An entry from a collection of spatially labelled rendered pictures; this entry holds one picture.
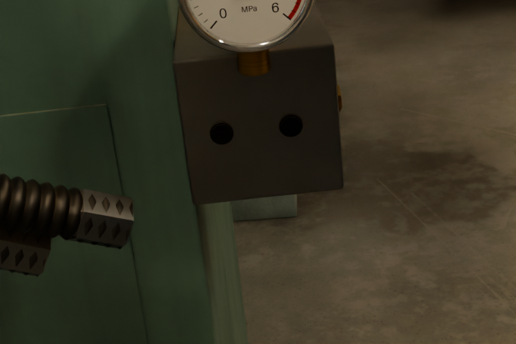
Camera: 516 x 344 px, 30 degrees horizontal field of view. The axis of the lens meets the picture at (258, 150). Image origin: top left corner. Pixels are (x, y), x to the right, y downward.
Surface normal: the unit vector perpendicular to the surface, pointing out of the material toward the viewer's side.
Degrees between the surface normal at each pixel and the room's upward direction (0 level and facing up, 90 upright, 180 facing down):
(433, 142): 0
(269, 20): 90
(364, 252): 0
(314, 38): 0
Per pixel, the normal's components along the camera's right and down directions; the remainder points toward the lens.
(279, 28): 0.04, 0.39
